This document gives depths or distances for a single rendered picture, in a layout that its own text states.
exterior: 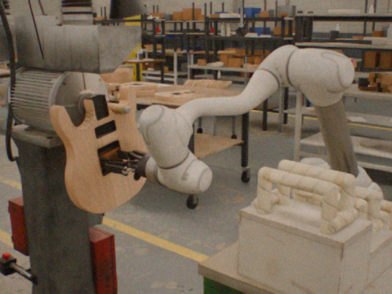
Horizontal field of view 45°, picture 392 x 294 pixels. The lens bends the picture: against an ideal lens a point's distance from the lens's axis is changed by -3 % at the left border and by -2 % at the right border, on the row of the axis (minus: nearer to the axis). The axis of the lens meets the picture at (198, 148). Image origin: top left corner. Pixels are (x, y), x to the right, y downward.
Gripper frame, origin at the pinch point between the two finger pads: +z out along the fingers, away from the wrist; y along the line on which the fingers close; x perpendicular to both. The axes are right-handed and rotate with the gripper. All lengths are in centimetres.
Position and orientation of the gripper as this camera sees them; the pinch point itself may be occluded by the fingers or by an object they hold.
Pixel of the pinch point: (111, 157)
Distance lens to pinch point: 165.6
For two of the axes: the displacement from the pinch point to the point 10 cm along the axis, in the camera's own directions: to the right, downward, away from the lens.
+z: -7.7, -1.4, 6.2
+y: 6.2, -3.6, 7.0
